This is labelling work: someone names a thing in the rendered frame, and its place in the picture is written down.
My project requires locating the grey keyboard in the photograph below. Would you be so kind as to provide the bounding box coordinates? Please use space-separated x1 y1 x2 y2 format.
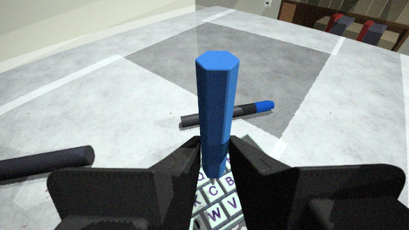
189 133 269 230

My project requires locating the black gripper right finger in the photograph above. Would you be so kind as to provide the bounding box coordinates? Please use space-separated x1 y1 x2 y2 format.
228 135 406 230

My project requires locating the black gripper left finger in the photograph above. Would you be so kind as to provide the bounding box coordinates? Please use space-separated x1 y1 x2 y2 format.
47 135 201 230

